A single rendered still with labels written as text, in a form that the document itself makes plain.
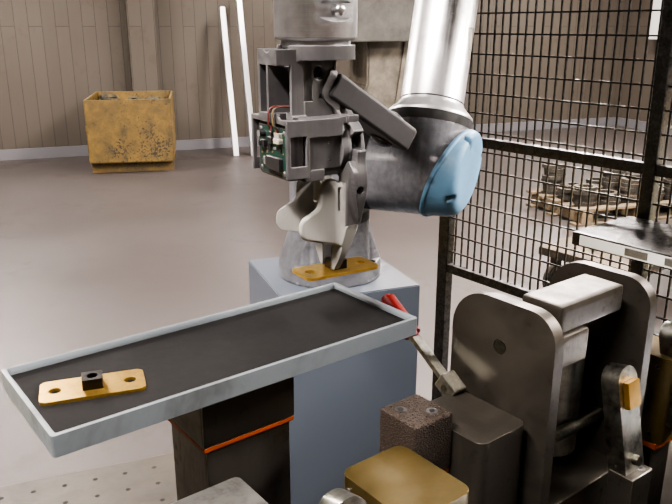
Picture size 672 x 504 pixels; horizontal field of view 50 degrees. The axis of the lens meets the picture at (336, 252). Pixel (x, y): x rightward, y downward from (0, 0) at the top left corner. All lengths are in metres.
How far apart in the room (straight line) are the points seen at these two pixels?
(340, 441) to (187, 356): 0.45
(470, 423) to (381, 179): 0.36
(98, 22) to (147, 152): 1.88
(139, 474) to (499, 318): 0.81
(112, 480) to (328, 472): 0.43
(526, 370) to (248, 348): 0.27
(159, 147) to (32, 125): 1.83
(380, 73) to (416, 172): 6.28
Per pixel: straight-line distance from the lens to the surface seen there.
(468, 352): 0.79
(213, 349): 0.70
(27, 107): 9.03
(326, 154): 0.66
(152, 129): 7.74
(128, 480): 1.37
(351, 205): 0.68
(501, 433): 0.73
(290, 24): 0.65
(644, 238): 1.64
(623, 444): 0.86
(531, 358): 0.74
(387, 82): 7.24
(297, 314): 0.77
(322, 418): 1.06
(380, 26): 6.90
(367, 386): 1.07
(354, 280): 1.02
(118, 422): 0.60
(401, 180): 0.95
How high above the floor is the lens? 1.45
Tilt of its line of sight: 17 degrees down
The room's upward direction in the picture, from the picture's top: straight up
